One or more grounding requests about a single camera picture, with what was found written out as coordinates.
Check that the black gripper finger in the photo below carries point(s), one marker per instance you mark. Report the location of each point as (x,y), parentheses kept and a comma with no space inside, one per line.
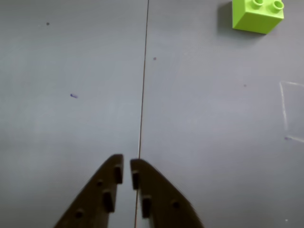
(92,202)
(164,197)

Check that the green lego block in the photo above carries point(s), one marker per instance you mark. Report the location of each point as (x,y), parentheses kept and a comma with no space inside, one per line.
(251,20)

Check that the grey table mat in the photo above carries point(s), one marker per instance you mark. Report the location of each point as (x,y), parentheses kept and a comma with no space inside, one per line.
(213,95)
(59,59)

